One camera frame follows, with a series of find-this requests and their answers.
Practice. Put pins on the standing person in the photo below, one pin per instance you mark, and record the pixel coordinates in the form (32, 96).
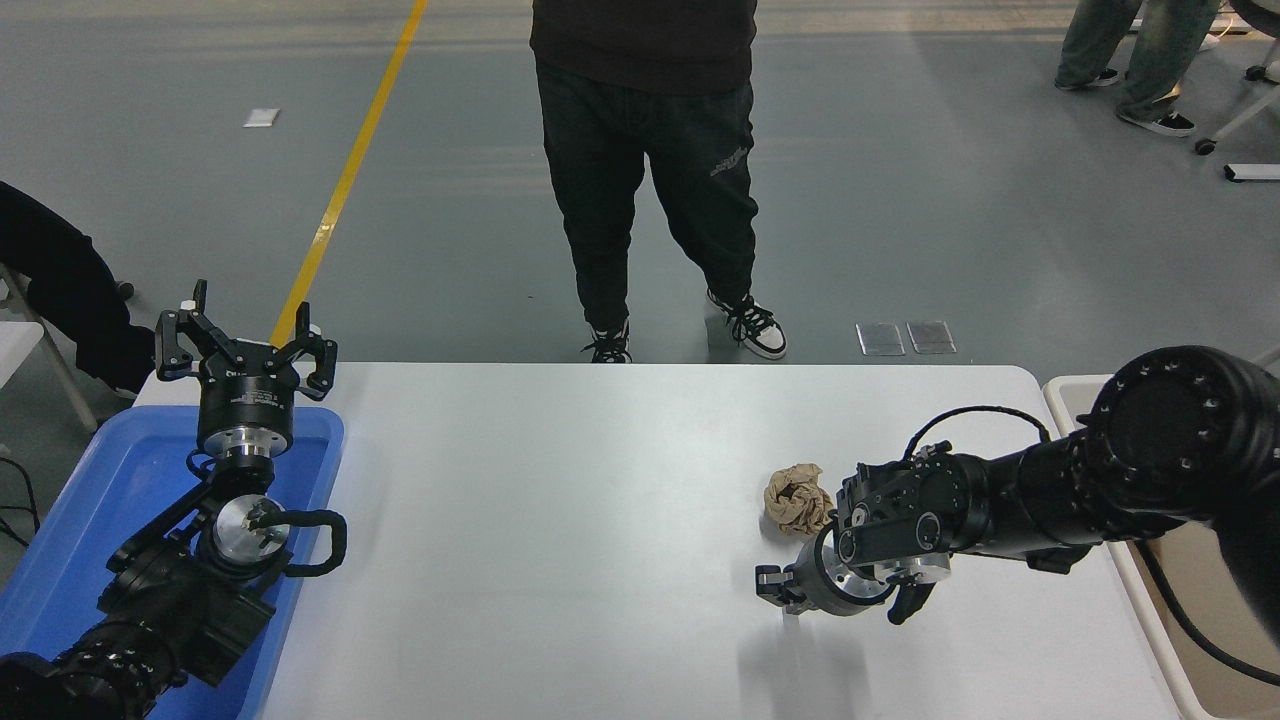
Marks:
(600, 150)

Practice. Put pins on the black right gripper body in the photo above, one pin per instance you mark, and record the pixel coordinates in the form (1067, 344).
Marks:
(830, 590)

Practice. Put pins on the metal floor plate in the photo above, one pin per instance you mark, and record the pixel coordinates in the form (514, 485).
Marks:
(880, 339)
(930, 337)

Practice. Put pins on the office chair base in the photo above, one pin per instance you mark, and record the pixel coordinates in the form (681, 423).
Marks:
(1245, 115)

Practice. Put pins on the large pale bin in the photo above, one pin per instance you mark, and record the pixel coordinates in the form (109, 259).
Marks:
(1075, 400)

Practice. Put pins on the tan paper ball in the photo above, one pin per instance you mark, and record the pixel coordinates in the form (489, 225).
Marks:
(795, 500)

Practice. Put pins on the seated person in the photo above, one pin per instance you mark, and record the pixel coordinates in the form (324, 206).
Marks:
(60, 280)

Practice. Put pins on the white flat bar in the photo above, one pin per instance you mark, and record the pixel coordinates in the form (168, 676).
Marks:
(1255, 172)

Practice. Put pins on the grey metal chair frame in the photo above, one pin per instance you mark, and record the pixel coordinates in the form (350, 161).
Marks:
(65, 380)

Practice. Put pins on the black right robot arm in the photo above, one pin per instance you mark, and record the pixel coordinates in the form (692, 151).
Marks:
(1160, 430)

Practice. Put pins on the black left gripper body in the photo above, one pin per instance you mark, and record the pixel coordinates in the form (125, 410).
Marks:
(247, 395)

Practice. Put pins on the blue plastic tray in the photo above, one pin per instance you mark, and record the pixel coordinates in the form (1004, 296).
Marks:
(110, 480)

